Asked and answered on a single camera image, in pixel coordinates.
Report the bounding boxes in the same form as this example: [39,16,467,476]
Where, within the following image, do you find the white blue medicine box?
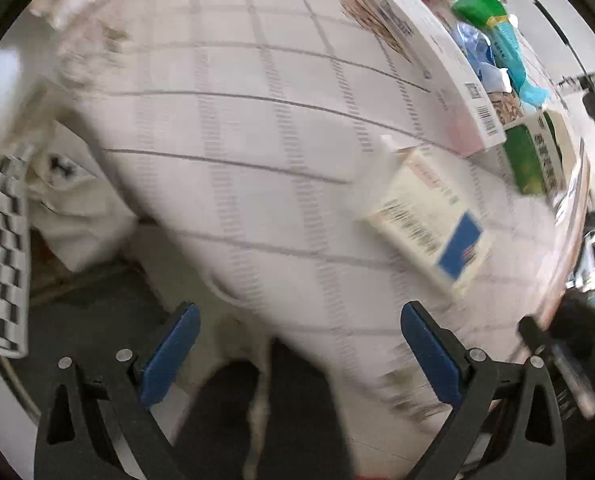
[349,146,491,298]

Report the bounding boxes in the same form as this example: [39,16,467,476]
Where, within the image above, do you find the green blue snack bag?
[451,0,550,107]

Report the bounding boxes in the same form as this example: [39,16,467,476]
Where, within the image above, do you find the person's dark trouser legs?
[171,336,356,480]

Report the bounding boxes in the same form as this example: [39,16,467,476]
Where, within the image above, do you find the cream cloth on chair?
[26,120,137,272]

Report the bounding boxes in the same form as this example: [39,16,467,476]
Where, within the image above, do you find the green white box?
[503,108,576,200]

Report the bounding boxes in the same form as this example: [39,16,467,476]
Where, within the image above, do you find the white patterned tablecloth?
[61,0,581,477]

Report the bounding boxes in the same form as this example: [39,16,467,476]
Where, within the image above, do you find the long white box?
[368,0,507,157]

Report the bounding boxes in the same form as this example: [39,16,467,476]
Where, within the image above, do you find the black white checkered cloth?
[0,143,35,359]

